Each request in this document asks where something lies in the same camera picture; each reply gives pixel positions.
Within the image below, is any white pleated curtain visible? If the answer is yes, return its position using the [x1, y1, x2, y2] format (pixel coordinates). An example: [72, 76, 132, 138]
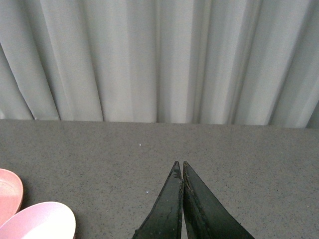
[0, 0, 319, 128]

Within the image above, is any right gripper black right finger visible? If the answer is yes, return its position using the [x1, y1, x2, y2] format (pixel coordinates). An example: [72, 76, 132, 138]
[183, 161, 253, 239]

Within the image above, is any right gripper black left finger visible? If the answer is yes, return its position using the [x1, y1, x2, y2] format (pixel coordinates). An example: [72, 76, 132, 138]
[134, 161, 184, 239]

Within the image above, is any pink round plate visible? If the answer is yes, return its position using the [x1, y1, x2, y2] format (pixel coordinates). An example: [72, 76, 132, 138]
[0, 168, 23, 226]

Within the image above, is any light pink bowl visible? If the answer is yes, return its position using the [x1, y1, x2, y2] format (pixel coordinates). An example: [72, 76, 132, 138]
[0, 202, 76, 239]

